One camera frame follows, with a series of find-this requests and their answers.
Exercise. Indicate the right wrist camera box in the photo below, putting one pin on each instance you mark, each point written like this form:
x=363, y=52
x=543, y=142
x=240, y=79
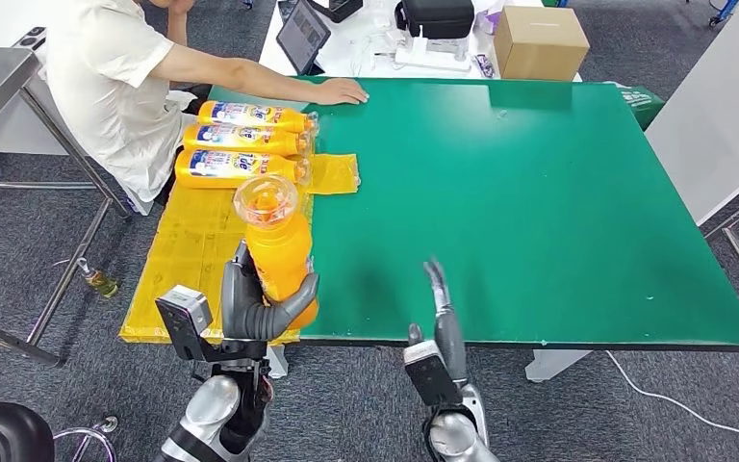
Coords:
x=430, y=376

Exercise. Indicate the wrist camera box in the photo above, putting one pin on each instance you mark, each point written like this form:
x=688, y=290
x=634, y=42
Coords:
x=184, y=319
x=430, y=376

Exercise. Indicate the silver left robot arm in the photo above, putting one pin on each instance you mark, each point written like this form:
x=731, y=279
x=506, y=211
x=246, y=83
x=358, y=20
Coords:
x=216, y=414

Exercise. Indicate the brown cardboard box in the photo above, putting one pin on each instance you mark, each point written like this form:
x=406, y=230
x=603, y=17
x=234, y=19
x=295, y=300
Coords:
x=540, y=43

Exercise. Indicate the person's right hand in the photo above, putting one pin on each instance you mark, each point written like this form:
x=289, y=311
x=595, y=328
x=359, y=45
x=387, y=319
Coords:
x=343, y=92

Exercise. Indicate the black ribbed round stool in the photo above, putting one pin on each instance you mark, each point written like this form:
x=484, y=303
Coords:
x=0, y=437

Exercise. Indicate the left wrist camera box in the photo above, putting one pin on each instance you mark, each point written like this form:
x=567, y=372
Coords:
x=184, y=319

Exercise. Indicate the person's right forearm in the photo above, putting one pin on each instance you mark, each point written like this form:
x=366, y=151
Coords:
x=274, y=79

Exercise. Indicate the green bag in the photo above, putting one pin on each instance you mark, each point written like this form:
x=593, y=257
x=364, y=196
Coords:
x=639, y=103

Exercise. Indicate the black device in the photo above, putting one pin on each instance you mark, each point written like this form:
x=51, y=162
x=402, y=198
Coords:
x=339, y=7

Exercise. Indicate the yellow taped cardboard mat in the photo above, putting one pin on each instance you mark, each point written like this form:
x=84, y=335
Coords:
x=191, y=255

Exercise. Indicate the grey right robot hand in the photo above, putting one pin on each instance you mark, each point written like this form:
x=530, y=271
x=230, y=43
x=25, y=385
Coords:
x=449, y=331

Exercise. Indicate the small printed packet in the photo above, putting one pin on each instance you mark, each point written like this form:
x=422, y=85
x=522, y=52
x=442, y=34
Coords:
x=483, y=66

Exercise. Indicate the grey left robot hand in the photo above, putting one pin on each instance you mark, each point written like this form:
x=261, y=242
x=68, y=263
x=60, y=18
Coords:
x=248, y=312

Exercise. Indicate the white table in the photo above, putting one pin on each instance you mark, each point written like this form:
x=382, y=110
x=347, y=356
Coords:
x=357, y=56

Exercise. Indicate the black tablet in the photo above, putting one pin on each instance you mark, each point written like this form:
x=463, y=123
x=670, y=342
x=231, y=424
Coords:
x=304, y=35

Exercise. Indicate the person's left forearm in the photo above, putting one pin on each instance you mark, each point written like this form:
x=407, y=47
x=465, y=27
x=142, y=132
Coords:
x=178, y=22

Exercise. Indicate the purple tissue pack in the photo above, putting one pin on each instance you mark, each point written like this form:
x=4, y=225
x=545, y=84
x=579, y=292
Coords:
x=488, y=22

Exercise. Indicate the black carrying case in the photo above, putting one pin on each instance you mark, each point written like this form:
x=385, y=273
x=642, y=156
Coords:
x=436, y=18

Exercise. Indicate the small glass bottle yellow liquid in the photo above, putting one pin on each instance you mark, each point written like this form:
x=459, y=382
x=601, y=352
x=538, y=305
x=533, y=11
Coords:
x=100, y=284

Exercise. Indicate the white power strip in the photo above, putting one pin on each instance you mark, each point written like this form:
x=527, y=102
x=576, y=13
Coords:
x=432, y=59

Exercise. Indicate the white table leg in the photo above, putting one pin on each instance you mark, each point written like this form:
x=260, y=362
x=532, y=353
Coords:
x=554, y=365
x=277, y=362

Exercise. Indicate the person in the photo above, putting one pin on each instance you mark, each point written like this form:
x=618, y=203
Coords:
x=108, y=83

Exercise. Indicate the green table mat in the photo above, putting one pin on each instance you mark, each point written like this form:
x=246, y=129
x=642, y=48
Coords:
x=599, y=223

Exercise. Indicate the blue wheeled frame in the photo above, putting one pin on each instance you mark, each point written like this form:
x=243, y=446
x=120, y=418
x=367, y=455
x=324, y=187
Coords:
x=723, y=11

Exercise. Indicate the orange detergent bottle clear cap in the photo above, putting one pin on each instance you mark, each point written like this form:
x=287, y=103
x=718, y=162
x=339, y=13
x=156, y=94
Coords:
x=280, y=248
x=248, y=139
x=242, y=169
x=255, y=116

